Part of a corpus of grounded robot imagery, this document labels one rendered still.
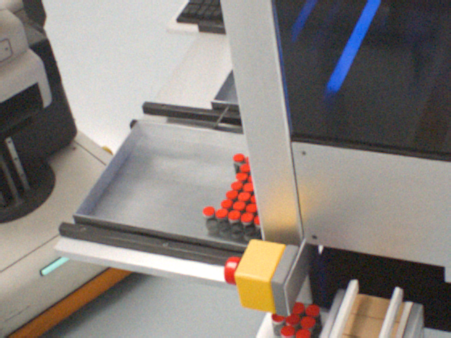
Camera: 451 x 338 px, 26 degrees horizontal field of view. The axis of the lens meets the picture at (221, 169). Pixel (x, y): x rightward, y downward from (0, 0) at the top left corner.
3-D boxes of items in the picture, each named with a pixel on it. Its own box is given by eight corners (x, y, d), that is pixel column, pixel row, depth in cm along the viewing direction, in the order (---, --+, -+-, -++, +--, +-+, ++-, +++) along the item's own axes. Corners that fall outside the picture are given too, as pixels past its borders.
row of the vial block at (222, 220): (266, 166, 170) (263, 147, 167) (229, 238, 158) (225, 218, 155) (254, 165, 171) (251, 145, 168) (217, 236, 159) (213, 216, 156)
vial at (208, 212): (221, 226, 161) (217, 207, 158) (217, 236, 159) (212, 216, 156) (209, 224, 161) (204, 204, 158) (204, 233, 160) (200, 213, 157)
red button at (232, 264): (257, 273, 139) (254, 253, 136) (247, 294, 136) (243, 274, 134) (233, 268, 140) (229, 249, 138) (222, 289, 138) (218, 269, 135)
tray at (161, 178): (312, 158, 170) (311, 143, 168) (261, 264, 153) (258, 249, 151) (142, 133, 183) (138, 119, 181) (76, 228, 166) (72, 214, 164)
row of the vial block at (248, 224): (291, 171, 169) (287, 150, 166) (254, 242, 157) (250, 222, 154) (279, 168, 169) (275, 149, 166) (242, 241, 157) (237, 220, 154)
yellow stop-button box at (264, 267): (304, 280, 139) (299, 245, 134) (288, 318, 134) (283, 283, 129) (254, 271, 141) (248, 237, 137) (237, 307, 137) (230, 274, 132)
